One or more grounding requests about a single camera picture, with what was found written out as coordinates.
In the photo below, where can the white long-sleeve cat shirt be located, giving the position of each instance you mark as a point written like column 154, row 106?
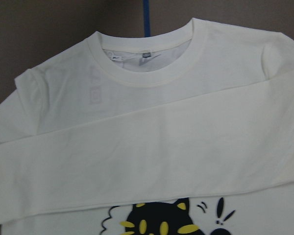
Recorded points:
column 186, row 133

